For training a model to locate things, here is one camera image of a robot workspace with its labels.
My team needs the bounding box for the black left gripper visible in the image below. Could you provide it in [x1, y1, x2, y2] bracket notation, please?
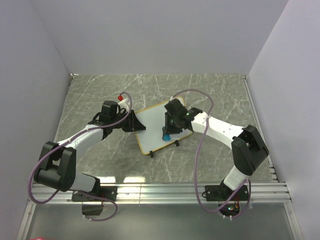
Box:
[111, 110, 145, 133]

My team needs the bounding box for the blue bone-shaped eraser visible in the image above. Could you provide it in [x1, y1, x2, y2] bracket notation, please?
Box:
[162, 133, 171, 142]

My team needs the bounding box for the yellow framed whiteboard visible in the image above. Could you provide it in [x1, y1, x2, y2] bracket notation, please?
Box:
[135, 101, 193, 155]

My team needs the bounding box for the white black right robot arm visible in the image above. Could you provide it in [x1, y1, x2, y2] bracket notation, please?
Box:
[163, 107, 269, 200]

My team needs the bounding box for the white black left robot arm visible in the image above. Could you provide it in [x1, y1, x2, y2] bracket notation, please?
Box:
[33, 109, 146, 201]

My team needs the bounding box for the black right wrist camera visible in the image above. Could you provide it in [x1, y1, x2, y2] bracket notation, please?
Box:
[164, 98, 188, 118]

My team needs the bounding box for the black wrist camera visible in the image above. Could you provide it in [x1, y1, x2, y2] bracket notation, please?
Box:
[100, 100, 118, 121]
[164, 98, 188, 118]

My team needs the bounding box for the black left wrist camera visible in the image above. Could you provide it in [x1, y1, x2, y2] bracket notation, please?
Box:
[100, 100, 118, 121]

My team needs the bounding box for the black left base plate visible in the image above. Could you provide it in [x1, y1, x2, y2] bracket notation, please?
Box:
[71, 186, 118, 202]

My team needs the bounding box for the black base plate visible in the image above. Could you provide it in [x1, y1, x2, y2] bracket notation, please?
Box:
[71, 186, 118, 202]
[201, 185, 249, 202]

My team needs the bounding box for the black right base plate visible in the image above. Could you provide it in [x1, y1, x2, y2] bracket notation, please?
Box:
[201, 185, 249, 202]

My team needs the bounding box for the aluminium front rail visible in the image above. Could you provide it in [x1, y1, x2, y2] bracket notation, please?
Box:
[32, 182, 292, 205]

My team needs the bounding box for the aluminium rail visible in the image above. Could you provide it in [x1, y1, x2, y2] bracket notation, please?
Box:
[241, 74, 280, 183]
[32, 182, 292, 205]

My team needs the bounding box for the aluminium right side rail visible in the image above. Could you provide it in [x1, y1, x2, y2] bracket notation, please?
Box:
[241, 74, 280, 183]

